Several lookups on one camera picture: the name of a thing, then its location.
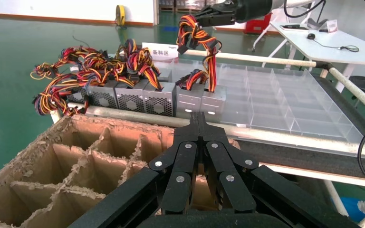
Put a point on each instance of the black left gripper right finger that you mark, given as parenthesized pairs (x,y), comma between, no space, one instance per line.
(233,185)

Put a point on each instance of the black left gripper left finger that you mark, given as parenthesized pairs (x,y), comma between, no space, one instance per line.
(176,176)

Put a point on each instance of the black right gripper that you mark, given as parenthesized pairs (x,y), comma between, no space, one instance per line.
(253,9)

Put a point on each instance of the stacked warehouse goods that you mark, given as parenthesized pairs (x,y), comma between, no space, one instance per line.
(182,4)

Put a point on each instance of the red plastic bin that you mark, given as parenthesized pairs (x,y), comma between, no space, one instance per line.
(258,26)

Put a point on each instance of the white sign with Chinese text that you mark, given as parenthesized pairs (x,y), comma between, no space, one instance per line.
(170,47)

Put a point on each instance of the white cart lower beam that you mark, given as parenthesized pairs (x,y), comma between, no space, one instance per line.
(295,171)

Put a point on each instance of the black phone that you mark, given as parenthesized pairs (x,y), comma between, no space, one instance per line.
(292,27)

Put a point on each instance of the grey mesh-faced power supply case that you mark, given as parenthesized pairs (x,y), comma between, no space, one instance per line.
(159,104)
(102,97)
(78,96)
(130,100)

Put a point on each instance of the white office table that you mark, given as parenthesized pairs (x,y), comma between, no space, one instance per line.
(295,41)

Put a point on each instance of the black computer mouse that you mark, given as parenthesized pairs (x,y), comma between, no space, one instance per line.
(311,36)

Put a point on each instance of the clear plastic divided tray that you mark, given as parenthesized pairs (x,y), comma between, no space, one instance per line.
(280,104)

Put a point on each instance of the grey desktop holder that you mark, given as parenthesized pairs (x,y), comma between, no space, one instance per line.
(314,25)

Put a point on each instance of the cardboard box with dividers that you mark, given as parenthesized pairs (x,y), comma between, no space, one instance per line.
(75,157)

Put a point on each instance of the white card stand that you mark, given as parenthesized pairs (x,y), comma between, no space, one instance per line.
(332,25)

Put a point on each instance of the black pipe joint connector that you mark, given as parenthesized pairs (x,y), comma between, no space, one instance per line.
(323,65)

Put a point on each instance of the blue bin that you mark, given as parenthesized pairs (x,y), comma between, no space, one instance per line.
(349,209)

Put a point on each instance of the white pipe rail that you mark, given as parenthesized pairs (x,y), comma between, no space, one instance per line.
(122,114)
(258,58)
(355,91)

